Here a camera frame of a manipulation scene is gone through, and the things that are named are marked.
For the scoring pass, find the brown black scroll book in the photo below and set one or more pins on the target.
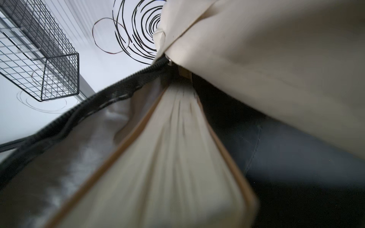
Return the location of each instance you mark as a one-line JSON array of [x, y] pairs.
[[173, 172]]

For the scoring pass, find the cream canvas backpack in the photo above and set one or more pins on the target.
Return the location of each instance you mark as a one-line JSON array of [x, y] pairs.
[[282, 85]]

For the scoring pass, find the black wire basket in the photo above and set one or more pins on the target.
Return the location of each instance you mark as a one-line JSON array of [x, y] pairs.
[[36, 55]]

